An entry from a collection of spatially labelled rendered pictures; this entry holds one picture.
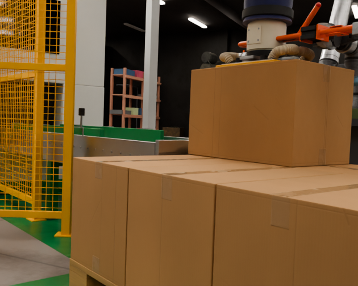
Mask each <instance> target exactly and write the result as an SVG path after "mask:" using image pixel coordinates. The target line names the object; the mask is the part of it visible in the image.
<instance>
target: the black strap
mask: <svg viewBox="0 0 358 286"><path fill-rule="evenodd" d="M263 14H272V15H282V16H287V17H289V18H290V19H291V20H293V15H294V11H293V9H291V8H290V7H287V6H281V5H256V6H250V7H247V8H245V9H244V10H243V11H242V21H243V20H244V18H246V17H248V16H252V15H263Z"/></svg>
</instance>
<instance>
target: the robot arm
mask: <svg viewBox="0 0 358 286"><path fill-rule="evenodd" d="M352 2H353V0H334V5H333V8H332V12H331V17H330V21H329V23H318V24H320V25H323V26H326V27H331V26H337V25H343V26H347V24H348V19H349V15H350V12H351V7H352ZM316 43H317V45H315V46H314V47H317V46H319V47H317V48H320V49H322V53H321V56H320V60H319V64H325V65H330V66H336V67H339V68H345V69H351V70H354V71H355V73H354V84H353V103H352V108H357V109H358V36H354V35H352V34H351V33H349V35H347V36H339V37H337V36H329V42H325V41H317V42H316ZM341 53H342V54H345V60H344V64H339V57H340V54H341Z"/></svg>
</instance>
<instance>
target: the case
mask: <svg viewBox="0 0 358 286"><path fill-rule="evenodd" d="M354 73H355V71H354V70H351V69H345V68H339V67H336V66H330V65H325V64H319V63H316V62H310V61H305V60H299V59H293V60H282V61H272V62H261V63H255V64H244V65H234V66H223V67H217V68H207V69H196V70H192V74H191V89H190V117H189V144H188V154H192V155H200V156H205V157H214V158H223V159H232V160H237V161H246V162H254V163H263V164H269V165H277V166H286V167H304V166H325V165H345V164H349V153H350V142H351V123H352V103H353V84H354Z"/></svg>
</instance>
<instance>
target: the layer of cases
mask: <svg viewBox="0 0 358 286"><path fill-rule="evenodd" d="M70 257H71V258H72V259H73V260H75V261H76V262H79V263H80V264H82V265H83V266H85V267H87V268H89V269H90V270H92V271H94V272H95V273H97V274H99V275H101V276H102V277H104V278H106V279H107V280H109V281H111V282H112V283H114V284H116V285H118V286H358V165H352V164H345V165H325V166H304V167H286V166H277V165H269V164H263V163H254V162H246V161H237V160H232V159H223V158H214V157H205V156H200V155H192V154H191V155H141V156H114V157H74V158H73V188H72V231H71V254H70Z"/></svg>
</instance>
